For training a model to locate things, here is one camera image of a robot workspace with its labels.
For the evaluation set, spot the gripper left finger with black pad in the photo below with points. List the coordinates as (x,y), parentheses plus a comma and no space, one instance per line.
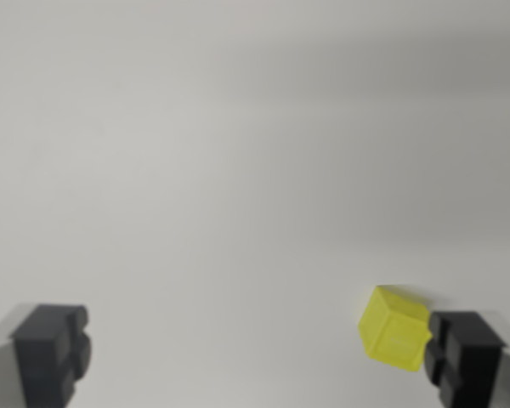
(38,357)

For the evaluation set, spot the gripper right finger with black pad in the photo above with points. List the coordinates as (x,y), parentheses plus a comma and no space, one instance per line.
(467,361)

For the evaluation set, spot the yellow translucent cube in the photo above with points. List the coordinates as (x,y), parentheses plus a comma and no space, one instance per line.
(391,336)

